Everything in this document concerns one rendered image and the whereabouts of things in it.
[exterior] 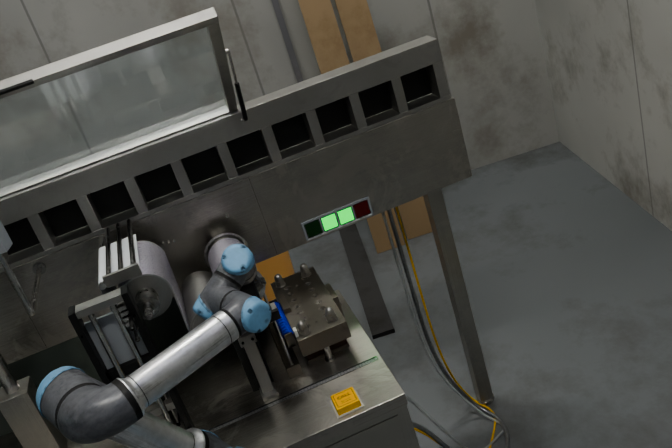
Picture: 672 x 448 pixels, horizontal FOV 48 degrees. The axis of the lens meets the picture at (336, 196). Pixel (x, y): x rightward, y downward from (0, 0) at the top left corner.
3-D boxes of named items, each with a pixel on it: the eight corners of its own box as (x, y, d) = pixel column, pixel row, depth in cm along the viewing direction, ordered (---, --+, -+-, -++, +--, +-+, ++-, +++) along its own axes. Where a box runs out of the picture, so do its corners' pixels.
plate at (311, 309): (303, 357, 228) (297, 341, 226) (275, 297, 264) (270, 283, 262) (351, 336, 231) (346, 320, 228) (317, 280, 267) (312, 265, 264)
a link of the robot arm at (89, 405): (69, 429, 140) (265, 286, 166) (47, 409, 148) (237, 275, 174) (94, 474, 145) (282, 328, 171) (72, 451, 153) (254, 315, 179)
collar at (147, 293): (141, 321, 207) (132, 302, 205) (140, 311, 213) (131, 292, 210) (163, 312, 208) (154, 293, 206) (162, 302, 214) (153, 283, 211)
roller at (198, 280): (198, 350, 221) (183, 317, 216) (189, 309, 244) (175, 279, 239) (236, 334, 223) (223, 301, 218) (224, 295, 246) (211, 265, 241)
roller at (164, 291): (132, 327, 214) (113, 286, 208) (129, 288, 236) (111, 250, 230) (179, 307, 216) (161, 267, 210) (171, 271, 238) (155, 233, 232)
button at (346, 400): (339, 416, 211) (336, 409, 210) (332, 402, 217) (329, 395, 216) (361, 406, 212) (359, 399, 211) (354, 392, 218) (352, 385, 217)
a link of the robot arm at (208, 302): (208, 318, 170) (235, 277, 173) (183, 306, 178) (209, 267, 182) (231, 334, 175) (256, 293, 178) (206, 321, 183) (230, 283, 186)
